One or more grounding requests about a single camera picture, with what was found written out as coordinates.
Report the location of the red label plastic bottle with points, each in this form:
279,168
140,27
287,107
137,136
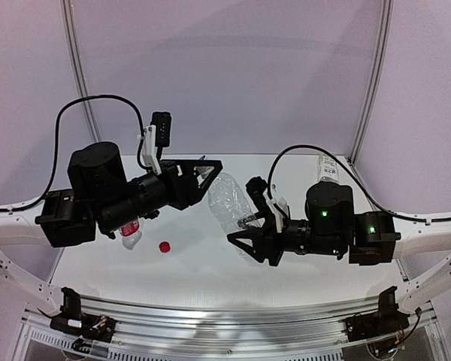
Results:
131,234

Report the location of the white label bottle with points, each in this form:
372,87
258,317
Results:
327,169

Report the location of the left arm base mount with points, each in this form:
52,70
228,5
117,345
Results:
86,328

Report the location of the front aluminium rail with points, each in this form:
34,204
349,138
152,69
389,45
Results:
143,332

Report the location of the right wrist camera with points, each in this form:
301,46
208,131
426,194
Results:
275,213

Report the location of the red bottle cap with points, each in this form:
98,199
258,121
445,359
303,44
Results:
164,247

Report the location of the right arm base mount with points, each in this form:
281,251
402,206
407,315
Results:
392,315

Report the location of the left aluminium frame post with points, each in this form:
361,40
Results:
77,68

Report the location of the aluminium frame post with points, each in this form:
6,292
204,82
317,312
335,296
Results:
77,68
373,80

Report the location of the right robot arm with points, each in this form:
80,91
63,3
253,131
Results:
332,228

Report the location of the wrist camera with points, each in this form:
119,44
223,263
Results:
275,213
153,140

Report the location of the clear crushed plastic bottle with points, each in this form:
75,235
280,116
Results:
229,205

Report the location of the right aluminium frame post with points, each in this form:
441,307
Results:
373,80

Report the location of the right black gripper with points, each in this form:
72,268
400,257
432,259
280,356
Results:
272,240

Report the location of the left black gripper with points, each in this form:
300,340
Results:
177,184

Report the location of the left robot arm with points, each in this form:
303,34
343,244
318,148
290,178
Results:
99,200

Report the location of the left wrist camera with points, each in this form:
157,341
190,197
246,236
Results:
153,140

